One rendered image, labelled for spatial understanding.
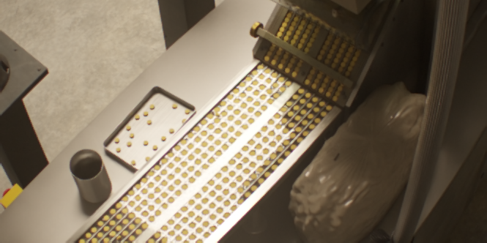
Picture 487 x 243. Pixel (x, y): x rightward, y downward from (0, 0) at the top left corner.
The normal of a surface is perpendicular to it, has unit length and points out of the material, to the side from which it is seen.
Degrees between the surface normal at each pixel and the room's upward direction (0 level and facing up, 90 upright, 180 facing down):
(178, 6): 90
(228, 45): 0
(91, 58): 0
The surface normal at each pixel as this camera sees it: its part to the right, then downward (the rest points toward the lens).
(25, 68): -0.07, -0.62
